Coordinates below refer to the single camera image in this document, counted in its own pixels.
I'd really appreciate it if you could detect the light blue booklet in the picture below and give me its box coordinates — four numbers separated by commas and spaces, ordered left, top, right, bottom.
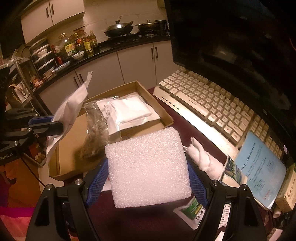
234, 132, 287, 209

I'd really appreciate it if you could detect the white green medicine box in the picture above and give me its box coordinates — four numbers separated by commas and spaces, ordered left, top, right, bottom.
275, 163, 296, 213

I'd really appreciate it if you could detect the white plastic bag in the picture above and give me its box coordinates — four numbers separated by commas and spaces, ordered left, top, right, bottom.
45, 71, 93, 162

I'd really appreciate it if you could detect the colourful floral snack pouch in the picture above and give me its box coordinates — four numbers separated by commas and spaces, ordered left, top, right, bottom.
220, 156, 247, 188

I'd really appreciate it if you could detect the white gauze packet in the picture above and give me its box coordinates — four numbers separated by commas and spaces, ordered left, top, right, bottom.
96, 92, 160, 135

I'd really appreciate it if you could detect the white pill bottle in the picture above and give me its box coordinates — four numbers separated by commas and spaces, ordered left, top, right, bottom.
273, 206, 281, 218

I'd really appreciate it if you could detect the cardboard box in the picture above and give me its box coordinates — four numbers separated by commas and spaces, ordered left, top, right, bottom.
49, 81, 174, 181

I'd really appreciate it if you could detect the green white granule sachet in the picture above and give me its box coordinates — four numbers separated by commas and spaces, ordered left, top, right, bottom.
172, 196, 232, 230

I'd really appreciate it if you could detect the white foam block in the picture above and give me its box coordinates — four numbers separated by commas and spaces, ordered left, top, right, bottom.
105, 127, 192, 208

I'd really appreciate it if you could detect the dark red cloth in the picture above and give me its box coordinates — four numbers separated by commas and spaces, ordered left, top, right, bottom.
88, 100, 226, 240

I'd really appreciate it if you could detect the black wok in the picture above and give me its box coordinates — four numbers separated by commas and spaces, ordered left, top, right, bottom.
104, 16, 133, 38

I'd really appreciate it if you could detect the black cooking pot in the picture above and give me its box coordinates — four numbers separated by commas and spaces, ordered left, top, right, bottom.
136, 20, 161, 33

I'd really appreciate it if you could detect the white towel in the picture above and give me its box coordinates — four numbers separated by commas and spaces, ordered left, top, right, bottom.
184, 137, 224, 180

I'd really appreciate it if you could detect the clear bag of dried herbs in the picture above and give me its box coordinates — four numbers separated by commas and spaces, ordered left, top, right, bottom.
80, 101, 122, 162

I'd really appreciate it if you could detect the white keyboard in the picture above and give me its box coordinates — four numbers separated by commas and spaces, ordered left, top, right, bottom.
153, 67, 284, 159

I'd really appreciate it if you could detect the dish rack with plates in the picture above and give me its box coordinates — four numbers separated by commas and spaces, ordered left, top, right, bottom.
29, 38, 56, 76

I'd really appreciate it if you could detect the cooking oil bottle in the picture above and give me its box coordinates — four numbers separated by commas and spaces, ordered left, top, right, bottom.
59, 33, 77, 59

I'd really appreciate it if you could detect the black TCL monitor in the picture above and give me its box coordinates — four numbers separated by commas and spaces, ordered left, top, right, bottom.
164, 0, 296, 149

